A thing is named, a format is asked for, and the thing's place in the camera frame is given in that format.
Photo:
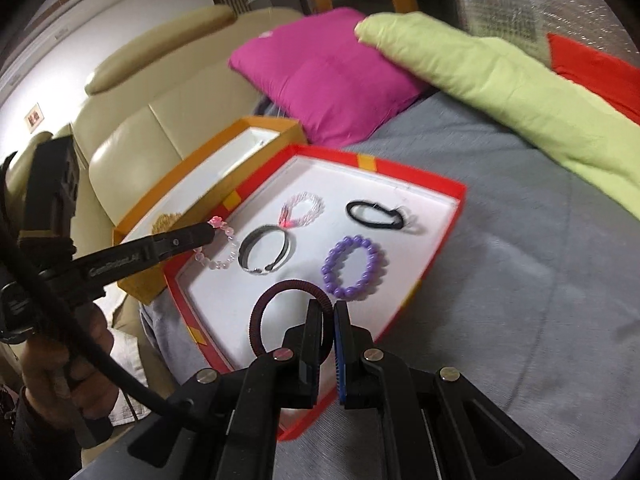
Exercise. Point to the light green pillow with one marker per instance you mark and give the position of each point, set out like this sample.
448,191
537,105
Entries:
500,85

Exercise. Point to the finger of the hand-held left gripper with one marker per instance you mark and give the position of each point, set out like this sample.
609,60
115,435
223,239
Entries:
185,239

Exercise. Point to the grey blanket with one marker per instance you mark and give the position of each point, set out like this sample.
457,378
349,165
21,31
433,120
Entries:
500,285

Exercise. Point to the person's left hand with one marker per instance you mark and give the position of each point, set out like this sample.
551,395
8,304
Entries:
45,380

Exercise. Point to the orange cardboard box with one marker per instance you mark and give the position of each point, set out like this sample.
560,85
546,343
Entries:
200,155

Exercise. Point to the silver metal cuff bangle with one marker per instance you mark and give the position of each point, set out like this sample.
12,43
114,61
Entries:
245,255

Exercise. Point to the person's left forearm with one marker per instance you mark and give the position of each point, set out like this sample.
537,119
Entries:
35,450

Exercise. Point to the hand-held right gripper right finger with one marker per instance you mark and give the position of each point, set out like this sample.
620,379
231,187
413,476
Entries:
341,340

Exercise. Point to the magenta pillow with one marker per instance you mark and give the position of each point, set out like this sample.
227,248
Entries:
325,80

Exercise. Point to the beige sofa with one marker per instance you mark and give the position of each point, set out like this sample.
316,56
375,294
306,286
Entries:
150,125

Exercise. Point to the silver insulated bag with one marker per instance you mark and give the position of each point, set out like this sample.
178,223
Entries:
525,0

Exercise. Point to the small wall picture frame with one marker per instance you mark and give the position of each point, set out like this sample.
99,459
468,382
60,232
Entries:
34,117

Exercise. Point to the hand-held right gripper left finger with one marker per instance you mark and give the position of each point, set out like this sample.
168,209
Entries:
314,340

